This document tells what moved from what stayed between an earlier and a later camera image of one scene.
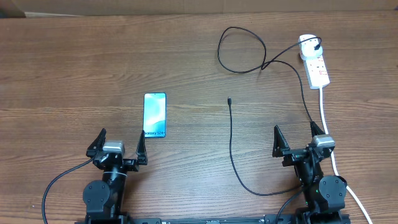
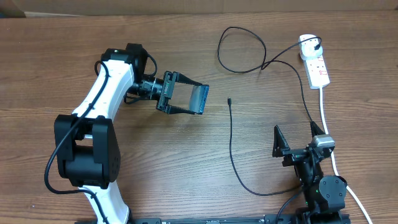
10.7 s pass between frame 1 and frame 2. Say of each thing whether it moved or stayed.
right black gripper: stayed
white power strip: stayed
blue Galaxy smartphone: moved
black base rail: stayed
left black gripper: moved
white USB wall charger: stayed
